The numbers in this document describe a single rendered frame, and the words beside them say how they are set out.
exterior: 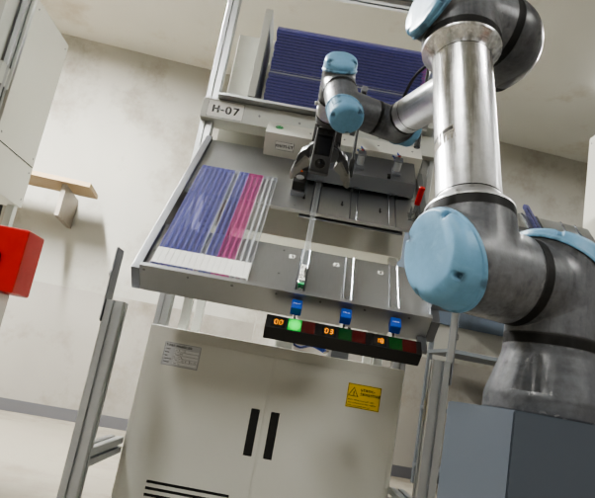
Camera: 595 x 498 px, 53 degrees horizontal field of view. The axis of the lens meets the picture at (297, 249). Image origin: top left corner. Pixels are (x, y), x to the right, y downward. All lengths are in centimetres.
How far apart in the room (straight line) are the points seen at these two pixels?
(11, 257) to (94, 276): 299
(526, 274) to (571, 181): 494
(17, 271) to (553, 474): 126
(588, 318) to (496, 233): 16
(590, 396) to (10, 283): 128
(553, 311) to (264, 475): 104
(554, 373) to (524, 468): 12
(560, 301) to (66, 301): 406
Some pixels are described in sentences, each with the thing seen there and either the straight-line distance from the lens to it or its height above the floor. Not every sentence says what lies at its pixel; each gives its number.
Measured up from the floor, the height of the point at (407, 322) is 71.
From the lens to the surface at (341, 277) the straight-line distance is 143.
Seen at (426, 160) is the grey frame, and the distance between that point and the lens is 202.
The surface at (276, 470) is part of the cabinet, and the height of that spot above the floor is 31.
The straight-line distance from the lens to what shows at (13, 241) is 162.
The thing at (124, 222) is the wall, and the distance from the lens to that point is 463.
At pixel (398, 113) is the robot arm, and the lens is 128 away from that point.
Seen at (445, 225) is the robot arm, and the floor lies 74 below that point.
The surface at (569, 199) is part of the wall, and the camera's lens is 561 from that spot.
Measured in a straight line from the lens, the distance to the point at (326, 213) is 165.
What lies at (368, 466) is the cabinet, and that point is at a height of 36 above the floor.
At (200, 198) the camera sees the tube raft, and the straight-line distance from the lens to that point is 163.
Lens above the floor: 54
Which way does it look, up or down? 12 degrees up
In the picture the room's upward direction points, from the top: 11 degrees clockwise
